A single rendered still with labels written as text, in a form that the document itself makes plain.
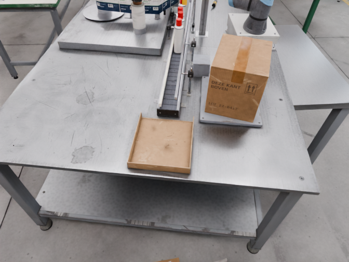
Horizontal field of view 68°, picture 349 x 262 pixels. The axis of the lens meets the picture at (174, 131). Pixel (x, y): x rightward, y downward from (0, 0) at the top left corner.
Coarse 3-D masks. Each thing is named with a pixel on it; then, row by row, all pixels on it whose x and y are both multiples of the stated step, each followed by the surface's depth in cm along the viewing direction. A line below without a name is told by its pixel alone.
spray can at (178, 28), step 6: (180, 18) 147; (180, 24) 148; (174, 30) 150; (180, 30) 149; (174, 36) 153; (180, 36) 152; (174, 42) 156; (180, 42) 155; (174, 48) 159; (180, 48) 158
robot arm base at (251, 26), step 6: (252, 18) 162; (258, 18) 160; (246, 24) 167; (252, 24) 164; (258, 24) 163; (264, 24) 165; (246, 30) 168; (252, 30) 165; (258, 30) 165; (264, 30) 167
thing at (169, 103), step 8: (184, 48) 164; (176, 56) 158; (176, 64) 152; (168, 72) 147; (176, 72) 147; (168, 80) 142; (176, 80) 142; (168, 88) 137; (168, 96) 133; (168, 104) 129; (176, 104) 129
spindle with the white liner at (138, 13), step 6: (132, 0) 160; (138, 0) 160; (132, 6) 163; (138, 6) 162; (132, 12) 166; (138, 12) 165; (144, 12) 168; (132, 18) 169; (138, 18) 167; (144, 18) 170; (138, 24) 170; (144, 24) 173; (138, 30) 173; (144, 30) 175
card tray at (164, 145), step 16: (144, 128) 124; (160, 128) 124; (176, 128) 124; (192, 128) 120; (144, 144) 118; (160, 144) 118; (176, 144) 118; (128, 160) 107; (144, 160) 112; (160, 160) 112; (176, 160) 112
